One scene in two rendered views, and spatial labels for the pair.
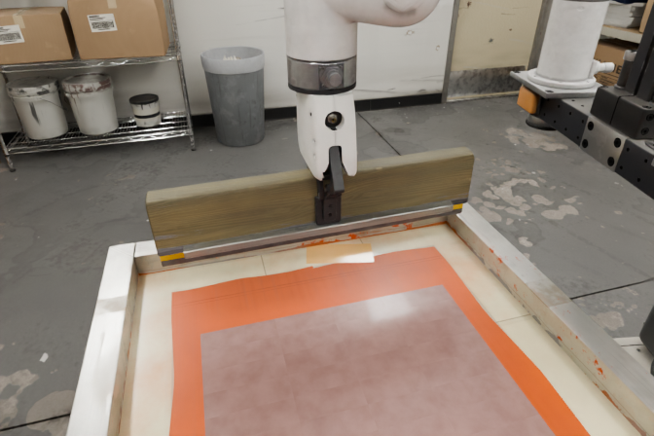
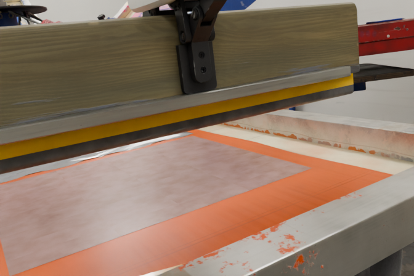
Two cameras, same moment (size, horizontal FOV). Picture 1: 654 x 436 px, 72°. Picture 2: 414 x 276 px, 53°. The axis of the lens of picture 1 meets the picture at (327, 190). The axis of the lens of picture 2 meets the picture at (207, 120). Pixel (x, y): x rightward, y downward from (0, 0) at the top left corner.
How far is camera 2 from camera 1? 88 cm
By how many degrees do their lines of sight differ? 137
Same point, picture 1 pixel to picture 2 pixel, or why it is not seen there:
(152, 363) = (326, 152)
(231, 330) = (286, 175)
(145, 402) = (301, 146)
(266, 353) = (236, 175)
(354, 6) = not seen: outside the picture
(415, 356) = (88, 205)
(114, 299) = (404, 127)
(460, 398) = (55, 196)
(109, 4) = not seen: outside the picture
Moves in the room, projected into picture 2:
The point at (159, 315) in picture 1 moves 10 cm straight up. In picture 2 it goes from (373, 164) to (369, 80)
